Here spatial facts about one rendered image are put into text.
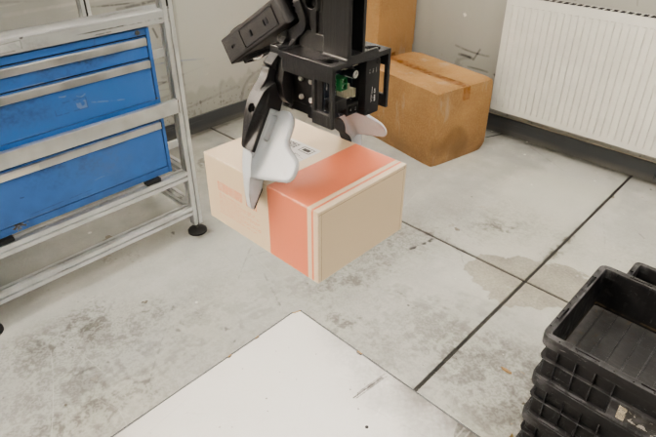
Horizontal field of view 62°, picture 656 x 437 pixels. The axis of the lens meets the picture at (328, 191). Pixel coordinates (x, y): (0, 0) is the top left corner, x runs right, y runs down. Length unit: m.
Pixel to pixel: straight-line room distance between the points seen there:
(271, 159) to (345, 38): 0.12
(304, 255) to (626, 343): 0.98
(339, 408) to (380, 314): 1.17
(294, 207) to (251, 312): 1.55
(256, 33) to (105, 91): 1.54
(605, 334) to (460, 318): 0.75
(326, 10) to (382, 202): 0.19
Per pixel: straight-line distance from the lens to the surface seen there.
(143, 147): 2.14
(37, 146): 1.94
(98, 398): 1.87
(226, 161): 0.54
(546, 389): 1.23
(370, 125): 0.54
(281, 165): 0.46
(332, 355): 0.90
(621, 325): 1.40
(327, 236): 0.47
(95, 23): 1.94
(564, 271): 2.34
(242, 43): 0.52
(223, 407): 0.85
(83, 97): 1.99
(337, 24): 0.43
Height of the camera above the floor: 1.36
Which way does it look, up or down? 31 degrees down
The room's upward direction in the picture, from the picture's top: straight up
